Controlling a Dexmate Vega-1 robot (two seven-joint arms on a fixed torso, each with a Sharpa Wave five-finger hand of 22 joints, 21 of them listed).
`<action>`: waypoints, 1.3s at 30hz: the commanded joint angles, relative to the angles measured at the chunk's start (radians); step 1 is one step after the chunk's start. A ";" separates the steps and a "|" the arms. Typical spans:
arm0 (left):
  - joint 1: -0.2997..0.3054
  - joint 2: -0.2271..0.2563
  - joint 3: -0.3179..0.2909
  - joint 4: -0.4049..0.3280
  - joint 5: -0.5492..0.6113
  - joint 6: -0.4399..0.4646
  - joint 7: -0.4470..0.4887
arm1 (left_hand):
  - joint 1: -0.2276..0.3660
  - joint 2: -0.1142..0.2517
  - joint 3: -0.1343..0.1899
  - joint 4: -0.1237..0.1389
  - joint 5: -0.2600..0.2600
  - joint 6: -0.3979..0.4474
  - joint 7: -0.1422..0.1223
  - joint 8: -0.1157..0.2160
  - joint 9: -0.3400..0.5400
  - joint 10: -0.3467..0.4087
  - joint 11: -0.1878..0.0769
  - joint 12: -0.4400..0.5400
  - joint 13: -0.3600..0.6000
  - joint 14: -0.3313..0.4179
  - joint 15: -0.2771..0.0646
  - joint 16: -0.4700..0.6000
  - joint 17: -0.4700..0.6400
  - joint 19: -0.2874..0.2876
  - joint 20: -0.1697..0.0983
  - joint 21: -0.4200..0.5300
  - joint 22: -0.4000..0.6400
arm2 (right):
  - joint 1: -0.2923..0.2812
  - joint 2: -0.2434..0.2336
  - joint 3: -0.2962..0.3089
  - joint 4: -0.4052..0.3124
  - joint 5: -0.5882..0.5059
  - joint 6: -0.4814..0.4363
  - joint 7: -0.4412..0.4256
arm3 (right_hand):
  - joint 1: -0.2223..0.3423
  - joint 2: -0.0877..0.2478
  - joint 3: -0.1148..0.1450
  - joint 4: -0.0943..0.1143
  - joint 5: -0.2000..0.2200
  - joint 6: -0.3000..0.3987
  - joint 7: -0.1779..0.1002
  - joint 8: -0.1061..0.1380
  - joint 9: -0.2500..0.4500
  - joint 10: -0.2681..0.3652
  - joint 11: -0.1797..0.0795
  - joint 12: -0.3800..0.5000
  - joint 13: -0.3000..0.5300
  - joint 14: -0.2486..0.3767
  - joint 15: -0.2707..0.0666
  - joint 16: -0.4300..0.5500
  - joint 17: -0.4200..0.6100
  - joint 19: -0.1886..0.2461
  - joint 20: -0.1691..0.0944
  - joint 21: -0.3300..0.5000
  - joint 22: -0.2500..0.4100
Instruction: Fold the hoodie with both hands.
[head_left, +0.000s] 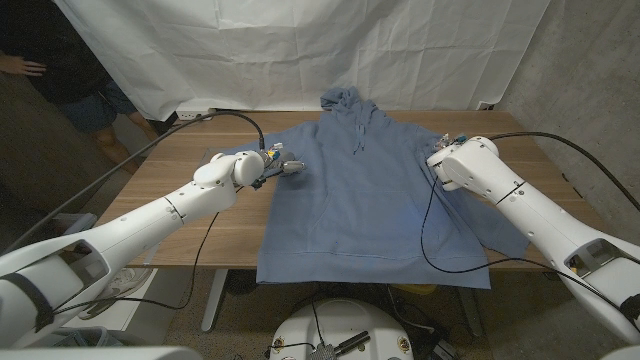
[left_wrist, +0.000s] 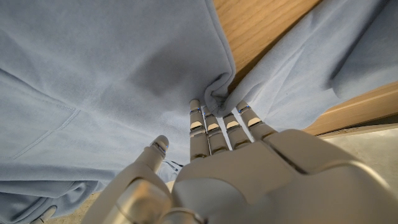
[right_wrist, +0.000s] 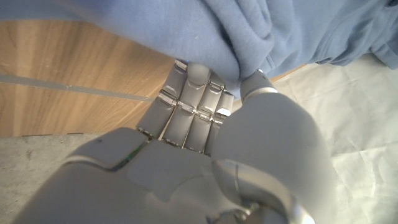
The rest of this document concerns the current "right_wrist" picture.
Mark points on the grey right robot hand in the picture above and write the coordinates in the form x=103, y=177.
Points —
x=186, y=174

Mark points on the blue hoodie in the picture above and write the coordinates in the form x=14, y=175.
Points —
x=202, y=34

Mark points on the white creased backdrop sheet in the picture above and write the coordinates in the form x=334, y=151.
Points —
x=357, y=124

